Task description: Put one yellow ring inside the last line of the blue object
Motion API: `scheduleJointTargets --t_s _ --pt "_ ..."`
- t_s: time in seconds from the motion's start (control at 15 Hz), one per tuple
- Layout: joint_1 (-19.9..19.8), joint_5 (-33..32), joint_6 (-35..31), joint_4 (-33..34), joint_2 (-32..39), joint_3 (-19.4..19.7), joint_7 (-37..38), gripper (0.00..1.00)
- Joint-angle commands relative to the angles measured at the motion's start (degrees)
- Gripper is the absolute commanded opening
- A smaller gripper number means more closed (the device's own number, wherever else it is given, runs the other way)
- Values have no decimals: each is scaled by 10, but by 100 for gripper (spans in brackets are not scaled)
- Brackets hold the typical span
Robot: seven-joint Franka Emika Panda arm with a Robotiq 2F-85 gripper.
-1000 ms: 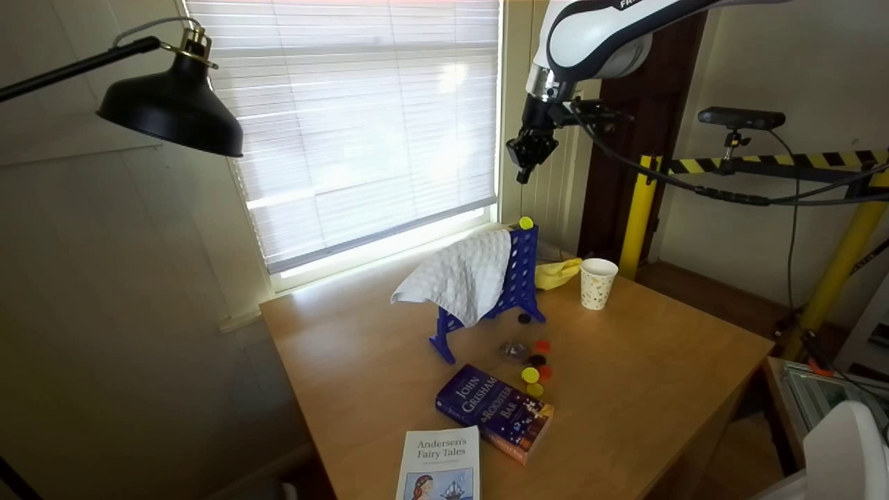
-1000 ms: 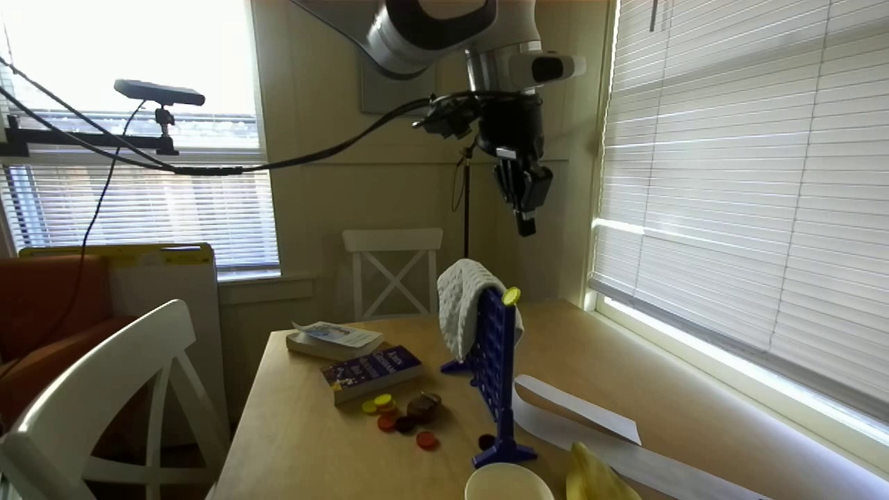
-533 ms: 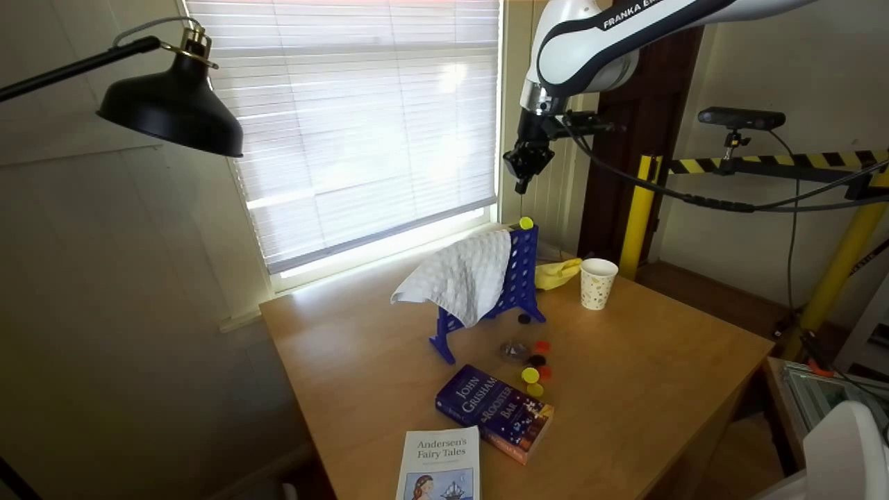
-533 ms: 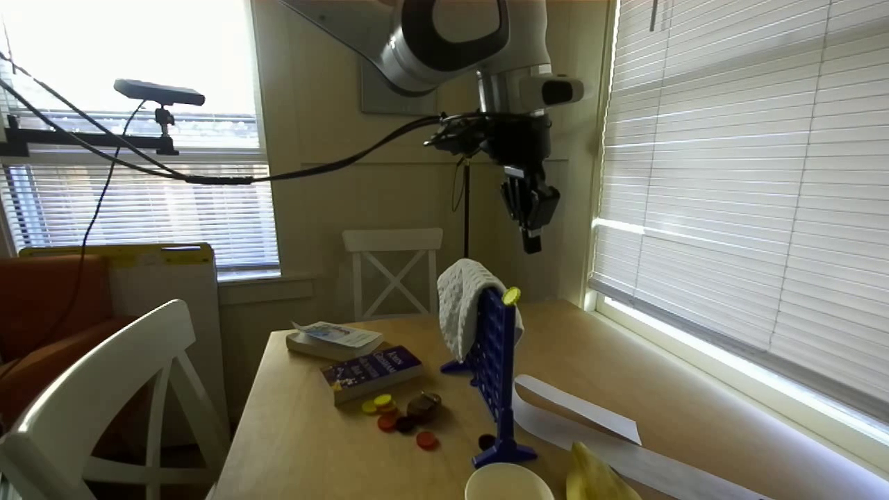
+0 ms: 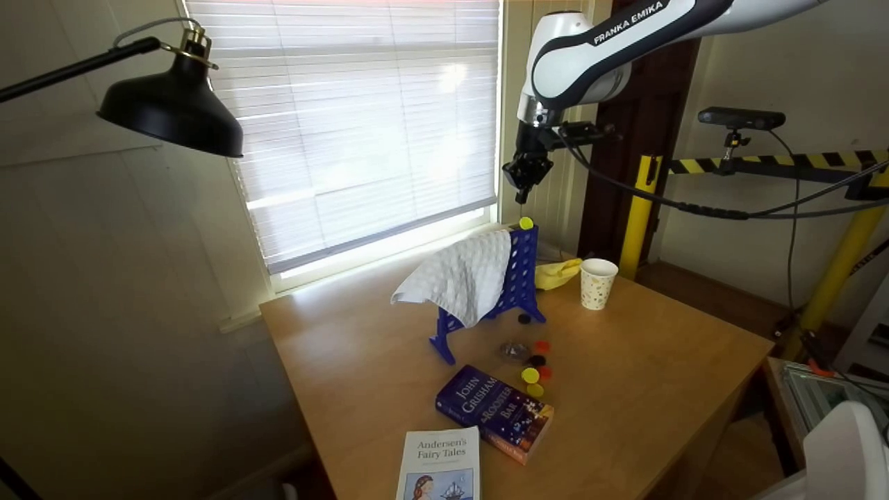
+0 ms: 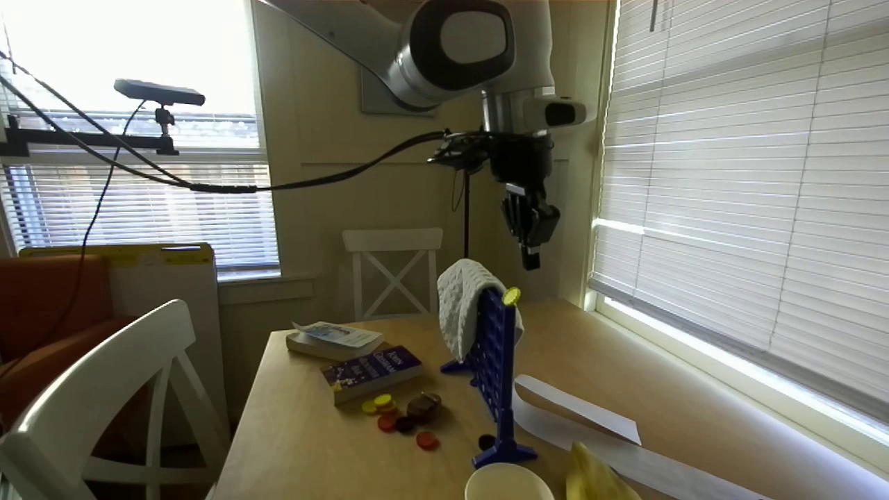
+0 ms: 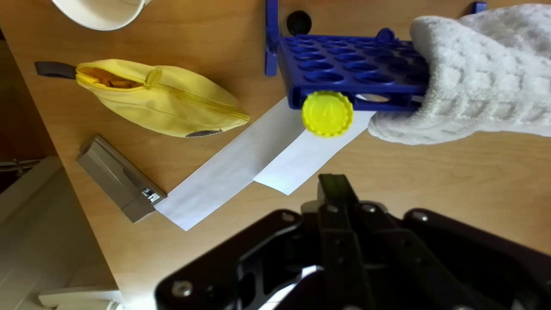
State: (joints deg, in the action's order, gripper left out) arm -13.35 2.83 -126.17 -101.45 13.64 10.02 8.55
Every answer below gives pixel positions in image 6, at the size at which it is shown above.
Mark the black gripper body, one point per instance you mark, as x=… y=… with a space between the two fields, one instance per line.
x=522 y=157

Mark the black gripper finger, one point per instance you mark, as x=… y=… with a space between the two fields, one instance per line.
x=518 y=212
x=544 y=226

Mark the yellow game disc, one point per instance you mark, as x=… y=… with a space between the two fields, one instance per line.
x=511 y=294
x=384 y=400
x=370 y=405

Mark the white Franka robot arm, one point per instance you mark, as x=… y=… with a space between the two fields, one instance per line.
x=370 y=36

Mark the thin black pole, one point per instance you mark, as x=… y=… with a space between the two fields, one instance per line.
x=466 y=212

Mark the white patterned cloth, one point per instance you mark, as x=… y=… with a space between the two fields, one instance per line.
x=459 y=301

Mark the white cross-back chair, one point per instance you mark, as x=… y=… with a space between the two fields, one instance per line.
x=394 y=239

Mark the blue connect four grid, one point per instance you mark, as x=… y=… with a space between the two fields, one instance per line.
x=497 y=369

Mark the small white paper sheet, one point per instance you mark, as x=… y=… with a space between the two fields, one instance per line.
x=586 y=411

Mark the blue hardcover book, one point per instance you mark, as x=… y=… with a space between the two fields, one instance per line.
x=370 y=372

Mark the black game disc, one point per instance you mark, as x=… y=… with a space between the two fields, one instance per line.
x=488 y=442

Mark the white fairy tales book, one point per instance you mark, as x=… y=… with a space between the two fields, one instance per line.
x=336 y=339

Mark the wide white window blind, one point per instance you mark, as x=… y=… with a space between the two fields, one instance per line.
x=761 y=168

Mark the red game disc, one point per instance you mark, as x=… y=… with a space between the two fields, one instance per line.
x=388 y=419
x=426 y=439

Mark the white window sill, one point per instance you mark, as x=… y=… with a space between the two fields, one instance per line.
x=741 y=378

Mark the yellow banana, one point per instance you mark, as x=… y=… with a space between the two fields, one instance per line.
x=593 y=476

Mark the white paper cup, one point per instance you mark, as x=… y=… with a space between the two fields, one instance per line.
x=508 y=485

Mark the large white paper sheet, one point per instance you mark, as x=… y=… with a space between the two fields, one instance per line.
x=668 y=473

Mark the narrow white window blind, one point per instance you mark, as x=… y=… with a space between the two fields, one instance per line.
x=212 y=212

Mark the white board with yellow tape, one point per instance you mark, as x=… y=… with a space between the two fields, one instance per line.
x=169 y=278

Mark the white wooden chair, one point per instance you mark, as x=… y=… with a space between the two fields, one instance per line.
x=101 y=398

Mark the orange sofa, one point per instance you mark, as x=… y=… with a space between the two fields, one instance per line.
x=51 y=315

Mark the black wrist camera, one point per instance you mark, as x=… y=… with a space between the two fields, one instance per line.
x=562 y=112

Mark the black stereo camera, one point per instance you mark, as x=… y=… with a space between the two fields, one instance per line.
x=161 y=93

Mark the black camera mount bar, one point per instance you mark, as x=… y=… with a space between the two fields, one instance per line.
x=86 y=140

